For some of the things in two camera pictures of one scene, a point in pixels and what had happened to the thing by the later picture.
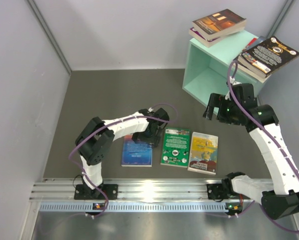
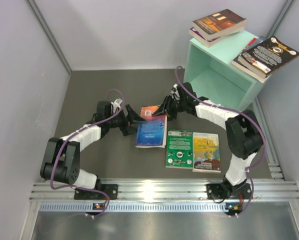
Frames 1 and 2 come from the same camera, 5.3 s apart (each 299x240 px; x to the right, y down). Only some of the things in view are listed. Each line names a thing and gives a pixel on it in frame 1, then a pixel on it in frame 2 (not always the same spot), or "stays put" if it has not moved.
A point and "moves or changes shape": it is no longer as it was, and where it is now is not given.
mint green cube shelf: (206, 69) stays put
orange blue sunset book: (136, 154) moves or changes shape
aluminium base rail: (57, 195) stays put
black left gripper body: (147, 137) → (120, 121)
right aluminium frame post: (286, 9) stays put
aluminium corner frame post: (41, 21) stays put
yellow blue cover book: (204, 153) moves or changes shape
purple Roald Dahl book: (201, 39) stays put
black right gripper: (214, 101) → (165, 108)
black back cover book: (264, 57) stays put
